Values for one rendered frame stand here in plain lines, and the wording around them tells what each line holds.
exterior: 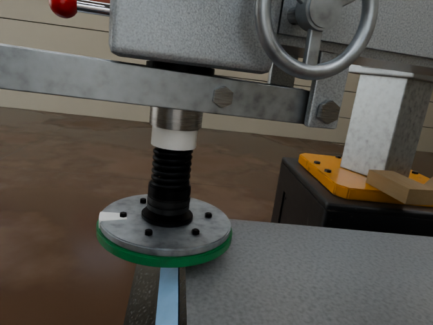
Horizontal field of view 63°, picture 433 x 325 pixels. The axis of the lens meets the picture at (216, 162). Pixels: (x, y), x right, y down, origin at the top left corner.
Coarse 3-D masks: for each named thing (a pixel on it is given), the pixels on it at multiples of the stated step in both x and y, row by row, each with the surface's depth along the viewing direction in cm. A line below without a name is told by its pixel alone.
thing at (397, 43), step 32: (288, 0) 43; (384, 0) 46; (416, 0) 47; (288, 32) 44; (352, 32) 46; (384, 32) 47; (416, 32) 49; (384, 64) 59; (416, 64) 52; (320, 96) 49
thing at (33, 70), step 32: (0, 64) 40; (32, 64) 41; (64, 64) 42; (96, 64) 43; (128, 64) 44; (96, 96) 44; (128, 96) 45; (160, 96) 46; (192, 96) 47; (224, 96) 47; (256, 96) 49; (288, 96) 51
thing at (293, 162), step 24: (288, 168) 156; (288, 192) 152; (312, 192) 124; (288, 216) 150; (312, 216) 122; (336, 216) 112; (360, 216) 112; (384, 216) 113; (408, 216) 113; (432, 216) 114
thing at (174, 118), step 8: (152, 112) 51; (160, 112) 50; (168, 112) 49; (176, 112) 49; (184, 112) 50; (192, 112) 50; (200, 112) 52; (152, 120) 51; (160, 120) 50; (168, 120) 50; (176, 120) 50; (184, 120) 50; (192, 120) 51; (200, 120) 52; (168, 128) 50; (176, 128) 50; (184, 128) 50; (192, 128) 51
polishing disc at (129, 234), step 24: (144, 216) 55; (192, 216) 58; (216, 216) 60; (120, 240) 49; (144, 240) 49; (168, 240) 50; (192, 240) 51; (216, 240) 52; (144, 264) 48; (168, 264) 48; (192, 264) 49
